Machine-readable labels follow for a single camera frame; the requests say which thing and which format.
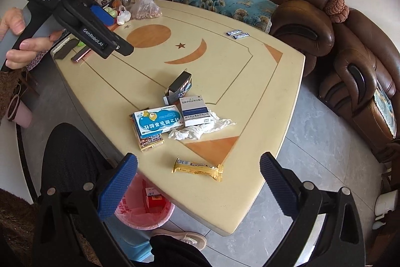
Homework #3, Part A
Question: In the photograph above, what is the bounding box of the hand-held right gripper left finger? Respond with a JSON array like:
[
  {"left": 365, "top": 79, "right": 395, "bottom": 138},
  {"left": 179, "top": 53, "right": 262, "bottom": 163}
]
[{"left": 33, "top": 153, "right": 139, "bottom": 267}]

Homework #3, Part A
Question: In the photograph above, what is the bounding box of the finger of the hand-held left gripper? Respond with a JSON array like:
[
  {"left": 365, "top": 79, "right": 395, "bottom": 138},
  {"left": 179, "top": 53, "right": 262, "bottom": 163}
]
[{"left": 82, "top": 0, "right": 117, "bottom": 27}]

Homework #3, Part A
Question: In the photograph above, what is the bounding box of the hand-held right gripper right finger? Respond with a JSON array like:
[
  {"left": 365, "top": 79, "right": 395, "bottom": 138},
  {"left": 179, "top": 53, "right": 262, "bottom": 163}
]
[{"left": 259, "top": 152, "right": 366, "bottom": 267}]

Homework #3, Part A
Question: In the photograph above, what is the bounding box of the pink lined trash bin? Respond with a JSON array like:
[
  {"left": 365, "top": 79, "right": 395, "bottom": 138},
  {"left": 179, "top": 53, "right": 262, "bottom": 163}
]
[{"left": 114, "top": 172, "right": 176, "bottom": 230}]

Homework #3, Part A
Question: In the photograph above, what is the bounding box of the brown patterned snack box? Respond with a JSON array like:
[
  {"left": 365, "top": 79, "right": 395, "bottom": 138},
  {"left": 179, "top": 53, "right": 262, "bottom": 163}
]
[{"left": 129, "top": 115, "right": 165, "bottom": 153}]

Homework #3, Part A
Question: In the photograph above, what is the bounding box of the blue cartoon medicine box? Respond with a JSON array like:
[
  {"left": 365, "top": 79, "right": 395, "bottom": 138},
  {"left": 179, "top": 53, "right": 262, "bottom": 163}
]
[{"left": 133, "top": 105, "right": 185, "bottom": 139}]

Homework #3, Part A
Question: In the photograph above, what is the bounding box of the yellow snack wrapper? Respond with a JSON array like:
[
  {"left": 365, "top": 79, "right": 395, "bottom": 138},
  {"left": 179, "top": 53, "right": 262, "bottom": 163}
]
[{"left": 171, "top": 156, "right": 224, "bottom": 182}]

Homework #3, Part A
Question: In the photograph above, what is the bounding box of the white tissue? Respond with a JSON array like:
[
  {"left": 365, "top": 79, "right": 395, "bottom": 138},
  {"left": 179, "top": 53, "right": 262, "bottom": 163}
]
[{"left": 168, "top": 109, "right": 237, "bottom": 141}]

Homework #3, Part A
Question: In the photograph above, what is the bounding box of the dark blue box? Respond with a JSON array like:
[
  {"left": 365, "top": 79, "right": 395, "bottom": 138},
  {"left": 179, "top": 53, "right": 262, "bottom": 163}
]
[{"left": 162, "top": 69, "right": 193, "bottom": 105}]

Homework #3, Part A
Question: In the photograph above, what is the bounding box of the white and blue medicine box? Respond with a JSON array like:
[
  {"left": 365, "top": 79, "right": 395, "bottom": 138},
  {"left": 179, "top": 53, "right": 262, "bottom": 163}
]
[{"left": 180, "top": 95, "right": 215, "bottom": 127}]

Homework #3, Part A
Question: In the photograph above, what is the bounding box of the person's left hand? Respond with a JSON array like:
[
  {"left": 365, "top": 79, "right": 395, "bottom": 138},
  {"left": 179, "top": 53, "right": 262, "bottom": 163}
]
[{"left": 0, "top": 7, "right": 65, "bottom": 70}]

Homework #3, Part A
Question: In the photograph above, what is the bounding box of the pink smartphone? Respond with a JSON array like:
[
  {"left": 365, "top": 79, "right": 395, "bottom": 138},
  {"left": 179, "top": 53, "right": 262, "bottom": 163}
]
[{"left": 70, "top": 47, "right": 93, "bottom": 64}]

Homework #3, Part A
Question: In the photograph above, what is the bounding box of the small white plastic bag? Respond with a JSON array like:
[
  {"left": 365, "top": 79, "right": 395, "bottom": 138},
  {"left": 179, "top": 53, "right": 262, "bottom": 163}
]
[{"left": 117, "top": 5, "right": 132, "bottom": 25}]

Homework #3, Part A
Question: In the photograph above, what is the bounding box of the black rectangular case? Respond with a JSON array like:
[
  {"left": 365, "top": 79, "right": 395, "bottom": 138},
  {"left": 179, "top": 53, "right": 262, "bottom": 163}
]
[{"left": 59, "top": 39, "right": 81, "bottom": 60}]

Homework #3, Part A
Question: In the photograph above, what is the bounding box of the white ribbed remote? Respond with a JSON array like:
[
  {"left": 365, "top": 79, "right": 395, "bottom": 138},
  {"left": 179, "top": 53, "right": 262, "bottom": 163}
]
[{"left": 51, "top": 37, "right": 70, "bottom": 55}]

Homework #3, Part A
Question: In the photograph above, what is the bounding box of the small red box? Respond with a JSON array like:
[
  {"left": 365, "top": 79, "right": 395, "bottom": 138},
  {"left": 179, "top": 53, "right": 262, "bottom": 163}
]
[{"left": 147, "top": 194, "right": 165, "bottom": 209}]

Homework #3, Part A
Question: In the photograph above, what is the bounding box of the clear bag of peanuts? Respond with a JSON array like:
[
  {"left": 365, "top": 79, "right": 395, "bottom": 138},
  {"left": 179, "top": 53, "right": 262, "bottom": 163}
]
[{"left": 130, "top": 0, "right": 163, "bottom": 20}]

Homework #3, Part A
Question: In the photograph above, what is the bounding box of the light blue plastic stool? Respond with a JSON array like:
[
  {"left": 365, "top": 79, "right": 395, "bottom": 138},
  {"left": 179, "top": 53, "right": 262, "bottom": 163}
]
[{"left": 103, "top": 217, "right": 154, "bottom": 262}]

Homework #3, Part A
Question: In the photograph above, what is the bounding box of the purple floral cloth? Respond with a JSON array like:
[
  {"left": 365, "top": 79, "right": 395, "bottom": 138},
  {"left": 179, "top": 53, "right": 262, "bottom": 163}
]
[{"left": 25, "top": 36, "right": 56, "bottom": 72}]

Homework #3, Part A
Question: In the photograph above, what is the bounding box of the beige sneaker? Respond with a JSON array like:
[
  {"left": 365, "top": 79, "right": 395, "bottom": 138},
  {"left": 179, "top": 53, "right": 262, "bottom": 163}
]
[{"left": 150, "top": 229, "right": 207, "bottom": 251}]

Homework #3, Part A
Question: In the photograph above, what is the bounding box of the person's right leg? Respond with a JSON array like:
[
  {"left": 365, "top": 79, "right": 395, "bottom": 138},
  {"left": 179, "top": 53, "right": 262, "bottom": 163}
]
[{"left": 149, "top": 235, "right": 214, "bottom": 267}]

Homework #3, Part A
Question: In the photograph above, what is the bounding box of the brown fuzzy coat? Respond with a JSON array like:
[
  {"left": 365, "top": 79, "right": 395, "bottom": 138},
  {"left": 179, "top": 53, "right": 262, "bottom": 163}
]
[{"left": 0, "top": 188, "right": 40, "bottom": 267}]

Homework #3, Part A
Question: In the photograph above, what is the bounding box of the white electric appliance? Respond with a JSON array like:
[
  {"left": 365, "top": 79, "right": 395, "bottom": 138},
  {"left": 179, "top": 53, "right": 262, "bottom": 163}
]
[{"left": 373, "top": 190, "right": 400, "bottom": 230}]

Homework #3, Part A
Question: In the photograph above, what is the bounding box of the dark wooden side table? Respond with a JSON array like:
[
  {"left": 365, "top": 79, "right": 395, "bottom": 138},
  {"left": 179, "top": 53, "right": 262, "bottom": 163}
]
[{"left": 379, "top": 161, "right": 400, "bottom": 192}]

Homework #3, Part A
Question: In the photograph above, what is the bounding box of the brown leather armchair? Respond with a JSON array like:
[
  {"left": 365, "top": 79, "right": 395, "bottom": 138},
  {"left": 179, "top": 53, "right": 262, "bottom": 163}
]
[{"left": 318, "top": 7, "right": 400, "bottom": 163}]

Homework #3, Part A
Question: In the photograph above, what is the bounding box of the blue floral sofa cover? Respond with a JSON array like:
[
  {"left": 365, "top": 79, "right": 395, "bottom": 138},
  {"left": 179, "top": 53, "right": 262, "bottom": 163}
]
[{"left": 173, "top": 0, "right": 279, "bottom": 34}]

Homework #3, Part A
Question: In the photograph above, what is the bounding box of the blue floral armchair cover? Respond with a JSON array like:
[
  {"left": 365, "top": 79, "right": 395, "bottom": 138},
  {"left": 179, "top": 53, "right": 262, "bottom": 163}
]
[{"left": 373, "top": 79, "right": 400, "bottom": 140}]

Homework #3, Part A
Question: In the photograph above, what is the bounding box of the brown leather sofa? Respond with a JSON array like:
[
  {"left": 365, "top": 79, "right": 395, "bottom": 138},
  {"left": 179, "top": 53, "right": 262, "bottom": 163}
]
[{"left": 147, "top": 0, "right": 348, "bottom": 77}]

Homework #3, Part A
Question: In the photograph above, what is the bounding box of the pink round knitted cushion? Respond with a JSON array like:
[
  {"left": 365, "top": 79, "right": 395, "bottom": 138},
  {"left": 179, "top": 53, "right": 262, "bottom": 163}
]
[{"left": 323, "top": 0, "right": 350, "bottom": 24}]

